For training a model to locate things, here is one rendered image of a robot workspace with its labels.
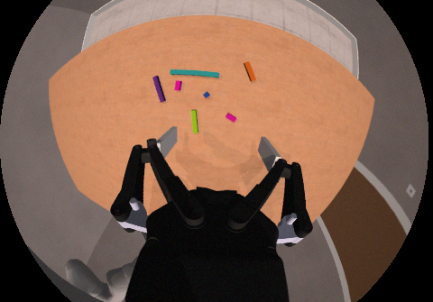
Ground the lime green rod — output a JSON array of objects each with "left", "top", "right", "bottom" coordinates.
[{"left": 191, "top": 109, "right": 198, "bottom": 133}]

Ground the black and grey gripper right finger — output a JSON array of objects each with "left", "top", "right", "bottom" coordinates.
[{"left": 227, "top": 137, "right": 313, "bottom": 247}]

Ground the turquoise rod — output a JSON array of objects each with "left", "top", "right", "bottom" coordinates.
[{"left": 170, "top": 69, "right": 219, "bottom": 78}]

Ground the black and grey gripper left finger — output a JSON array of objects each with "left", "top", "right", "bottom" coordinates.
[{"left": 110, "top": 126, "right": 205, "bottom": 233}]

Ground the small magenta block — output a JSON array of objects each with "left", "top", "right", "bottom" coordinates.
[
  {"left": 175, "top": 80, "right": 182, "bottom": 91},
  {"left": 226, "top": 113, "right": 236, "bottom": 122}
]

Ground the orange rod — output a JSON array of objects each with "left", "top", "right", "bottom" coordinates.
[{"left": 244, "top": 61, "right": 256, "bottom": 81}]

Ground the purple rod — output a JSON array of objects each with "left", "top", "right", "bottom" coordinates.
[{"left": 152, "top": 76, "right": 166, "bottom": 102}]

